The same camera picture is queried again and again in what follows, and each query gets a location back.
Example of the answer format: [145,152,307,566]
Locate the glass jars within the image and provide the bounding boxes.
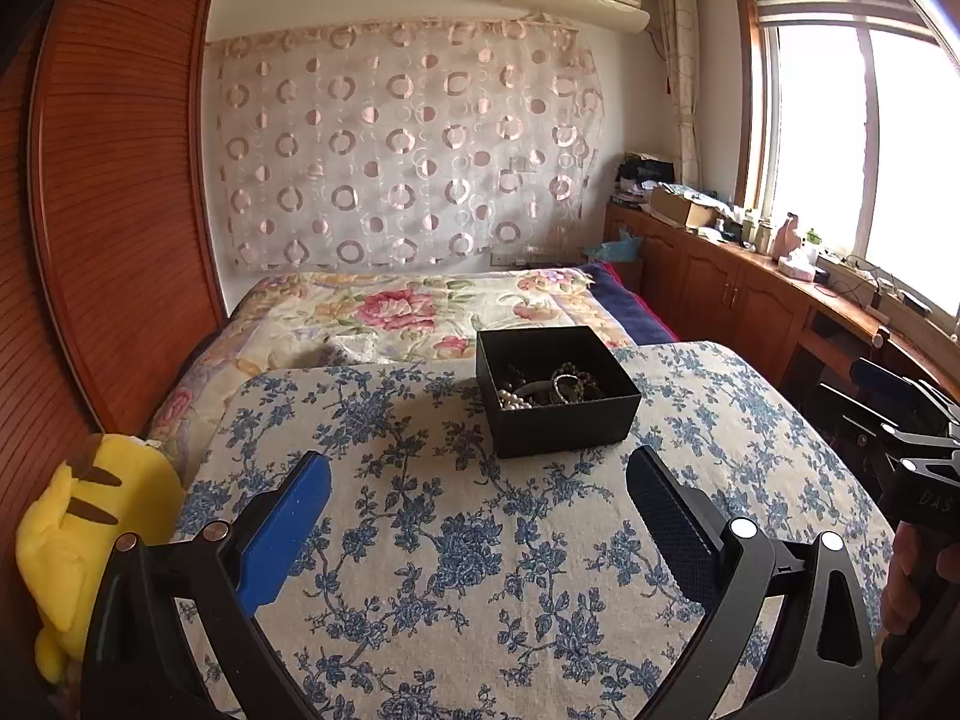
[739,214,775,253]

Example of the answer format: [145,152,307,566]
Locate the cardboard box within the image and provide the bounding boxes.
[649,186,721,230]

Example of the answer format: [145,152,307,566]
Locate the white crumpled cloth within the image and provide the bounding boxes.
[326,337,380,365]

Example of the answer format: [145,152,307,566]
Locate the person's right hand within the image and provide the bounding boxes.
[881,523,931,635]

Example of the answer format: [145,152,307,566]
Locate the blue plastic bag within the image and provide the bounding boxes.
[585,231,644,265]

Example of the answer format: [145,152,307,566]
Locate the navy blue blanket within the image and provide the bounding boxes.
[581,262,680,347]

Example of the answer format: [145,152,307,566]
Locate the long wooden cabinet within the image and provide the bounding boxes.
[604,202,960,406]

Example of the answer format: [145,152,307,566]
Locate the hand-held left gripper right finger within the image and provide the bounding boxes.
[626,446,878,720]

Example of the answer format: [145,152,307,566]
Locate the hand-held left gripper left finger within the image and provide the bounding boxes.
[81,450,332,720]

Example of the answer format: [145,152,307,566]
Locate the beige window curtain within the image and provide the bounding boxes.
[652,0,704,185]

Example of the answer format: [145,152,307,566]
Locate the pink floral quilt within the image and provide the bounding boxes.
[142,270,638,481]

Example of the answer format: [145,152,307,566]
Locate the wooden wardrobe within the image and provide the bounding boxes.
[0,0,230,541]

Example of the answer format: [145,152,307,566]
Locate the blue floral blanket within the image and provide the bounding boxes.
[172,341,901,720]

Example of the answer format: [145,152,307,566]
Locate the purple flower hair comb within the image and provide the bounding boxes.
[551,364,605,403]

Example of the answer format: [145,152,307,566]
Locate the black square box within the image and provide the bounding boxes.
[476,326,642,460]

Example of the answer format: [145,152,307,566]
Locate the circle pattern sheer curtain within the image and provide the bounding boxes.
[206,19,605,272]

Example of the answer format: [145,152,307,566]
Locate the window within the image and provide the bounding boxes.
[735,0,960,316]

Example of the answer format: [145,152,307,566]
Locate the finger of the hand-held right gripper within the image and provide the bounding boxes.
[814,382,960,481]
[851,358,960,428]

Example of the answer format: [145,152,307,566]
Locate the dark clutter pile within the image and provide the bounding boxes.
[615,154,676,203]

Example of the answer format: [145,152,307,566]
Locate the yellow plush toy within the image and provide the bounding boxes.
[15,433,188,683]

